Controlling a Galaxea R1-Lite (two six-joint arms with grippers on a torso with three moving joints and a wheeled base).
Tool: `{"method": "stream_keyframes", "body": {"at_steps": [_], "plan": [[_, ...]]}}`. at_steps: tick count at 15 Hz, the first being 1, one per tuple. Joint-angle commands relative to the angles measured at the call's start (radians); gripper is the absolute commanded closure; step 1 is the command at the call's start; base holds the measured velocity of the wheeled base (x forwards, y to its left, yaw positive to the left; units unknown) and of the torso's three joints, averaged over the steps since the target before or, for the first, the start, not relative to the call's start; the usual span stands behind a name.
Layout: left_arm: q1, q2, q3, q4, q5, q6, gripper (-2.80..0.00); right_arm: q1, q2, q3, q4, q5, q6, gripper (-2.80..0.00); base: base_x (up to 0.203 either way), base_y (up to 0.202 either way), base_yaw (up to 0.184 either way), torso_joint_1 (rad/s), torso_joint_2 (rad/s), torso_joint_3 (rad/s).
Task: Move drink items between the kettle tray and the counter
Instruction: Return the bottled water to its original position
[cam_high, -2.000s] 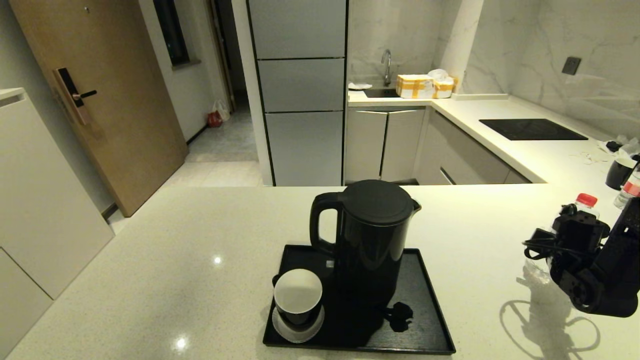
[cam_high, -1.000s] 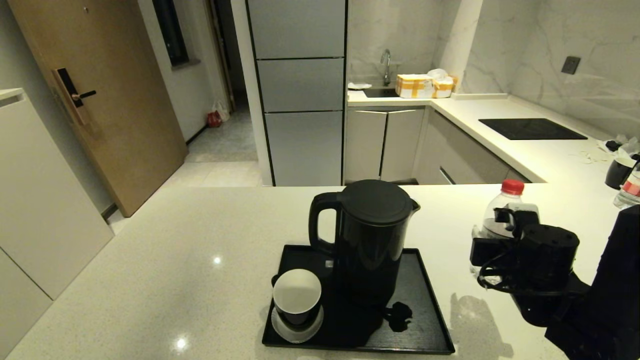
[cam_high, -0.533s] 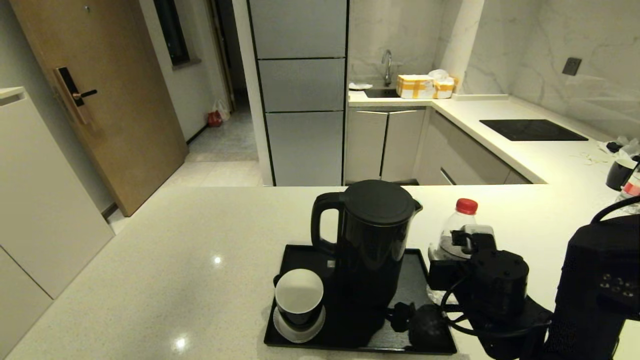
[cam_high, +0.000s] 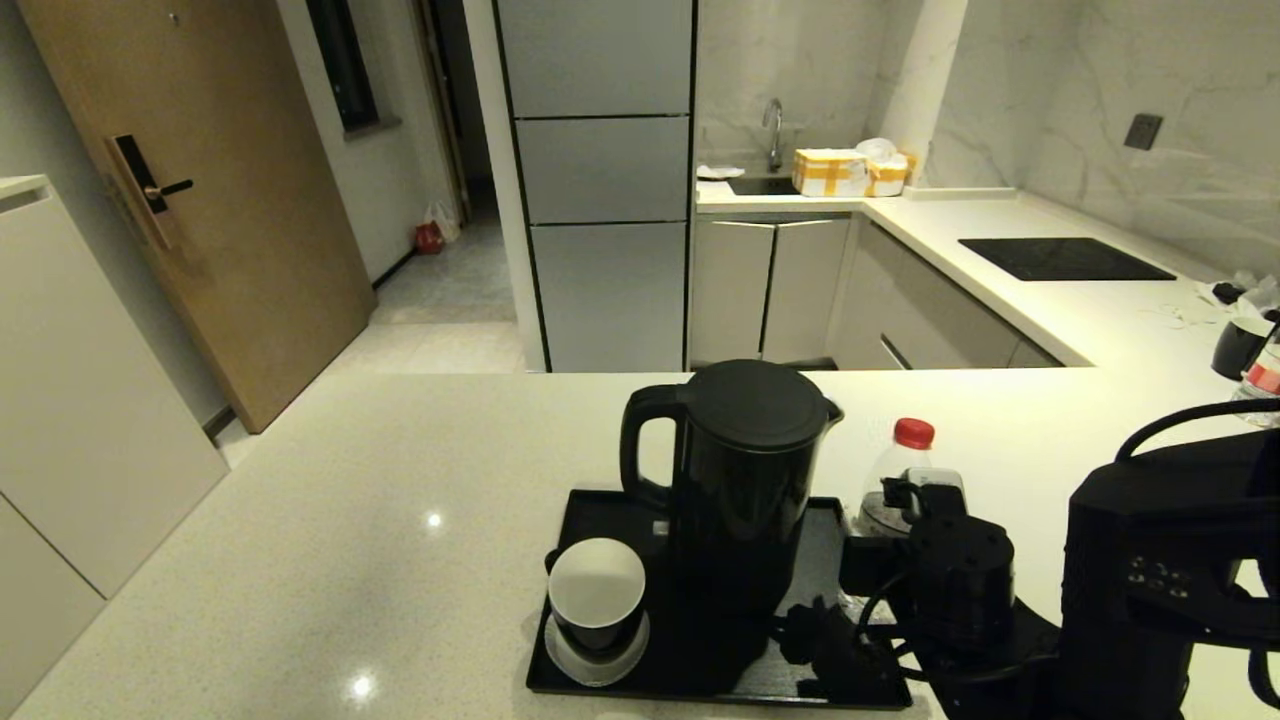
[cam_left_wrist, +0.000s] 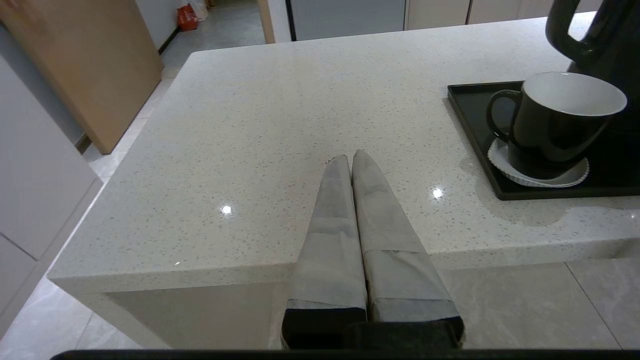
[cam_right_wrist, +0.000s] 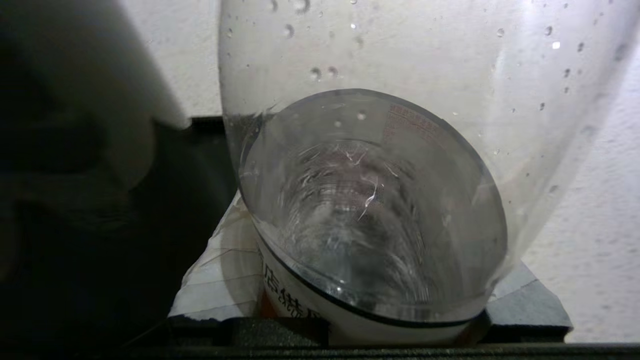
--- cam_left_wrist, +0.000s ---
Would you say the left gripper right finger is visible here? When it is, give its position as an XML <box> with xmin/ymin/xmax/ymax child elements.
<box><xmin>351</xmin><ymin>149</ymin><xmax>465</xmax><ymax>350</ymax></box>

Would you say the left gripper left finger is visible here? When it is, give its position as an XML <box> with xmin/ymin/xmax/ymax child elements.
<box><xmin>281</xmin><ymin>154</ymin><xmax>368</xmax><ymax>350</ymax></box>

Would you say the black cup white inside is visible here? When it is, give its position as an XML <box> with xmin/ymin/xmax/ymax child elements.
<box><xmin>486</xmin><ymin>71</ymin><xmax>628</xmax><ymax>180</ymax></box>

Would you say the black electric kettle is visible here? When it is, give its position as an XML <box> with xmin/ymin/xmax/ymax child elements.
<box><xmin>545</xmin><ymin>0</ymin><xmax>640</xmax><ymax>136</ymax></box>

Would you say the white saucer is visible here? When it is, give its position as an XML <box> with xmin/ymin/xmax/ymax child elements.
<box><xmin>487</xmin><ymin>137</ymin><xmax>591</xmax><ymax>188</ymax></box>

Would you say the black rectangular tray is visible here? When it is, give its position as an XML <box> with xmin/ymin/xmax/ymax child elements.
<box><xmin>446</xmin><ymin>81</ymin><xmax>640</xmax><ymax>202</ymax></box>

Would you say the grey cabinet door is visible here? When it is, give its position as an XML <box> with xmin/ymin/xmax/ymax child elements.
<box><xmin>467</xmin><ymin>0</ymin><xmax>551</xmax><ymax>24</ymax></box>
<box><xmin>407</xmin><ymin>0</ymin><xmax>471</xmax><ymax>31</ymax></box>

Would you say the red bag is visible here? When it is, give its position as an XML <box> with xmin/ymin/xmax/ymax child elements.
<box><xmin>176</xmin><ymin>4</ymin><xmax>199</xmax><ymax>32</ymax></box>

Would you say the wooden door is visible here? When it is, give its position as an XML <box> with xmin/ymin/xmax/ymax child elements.
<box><xmin>0</xmin><ymin>0</ymin><xmax>164</xmax><ymax>155</ymax></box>

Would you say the white cabinet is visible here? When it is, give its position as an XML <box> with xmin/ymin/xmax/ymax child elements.
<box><xmin>0</xmin><ymin>25</ymin><xmax>103</xmax><ymax>341</ymax></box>

